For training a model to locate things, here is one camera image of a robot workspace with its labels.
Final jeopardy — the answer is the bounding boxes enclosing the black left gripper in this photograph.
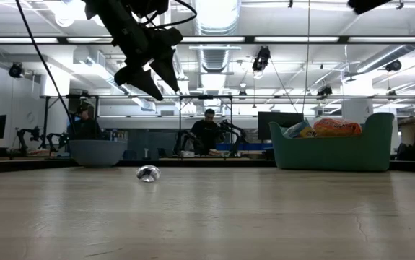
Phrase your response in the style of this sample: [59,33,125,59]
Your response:
[111,21,185,102]

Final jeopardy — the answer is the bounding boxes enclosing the silver and yellow snack bag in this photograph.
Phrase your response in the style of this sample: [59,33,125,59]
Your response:
[282,119,317,139]

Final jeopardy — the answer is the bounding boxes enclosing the orange and silver snack packet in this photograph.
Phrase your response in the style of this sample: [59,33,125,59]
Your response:
[313,118,362,137]

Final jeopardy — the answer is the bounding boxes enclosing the light blue bowl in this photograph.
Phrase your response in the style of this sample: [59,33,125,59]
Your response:
[68,139,128,168]

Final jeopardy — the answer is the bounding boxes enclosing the black ceiling spotlight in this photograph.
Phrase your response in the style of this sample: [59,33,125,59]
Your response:
[385,59,402,72]
[252,45,271,72]
[8,62,25,79]

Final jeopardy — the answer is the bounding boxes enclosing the black overhead crossbar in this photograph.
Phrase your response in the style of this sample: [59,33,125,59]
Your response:
[0,35,415,46]

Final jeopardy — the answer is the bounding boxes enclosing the green plastic bin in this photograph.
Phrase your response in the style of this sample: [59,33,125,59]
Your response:
[268,112,396,173]

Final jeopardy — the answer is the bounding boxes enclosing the black background rig frame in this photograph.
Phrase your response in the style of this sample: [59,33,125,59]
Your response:
[40,94,234,160]

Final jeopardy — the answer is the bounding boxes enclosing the silver ceiling air duct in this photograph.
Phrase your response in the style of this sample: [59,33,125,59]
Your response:
[191,0,243,91]

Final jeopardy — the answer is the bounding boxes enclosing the purple-handled metal spoon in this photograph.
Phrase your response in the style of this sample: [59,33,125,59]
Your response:
[135,165,162,183]

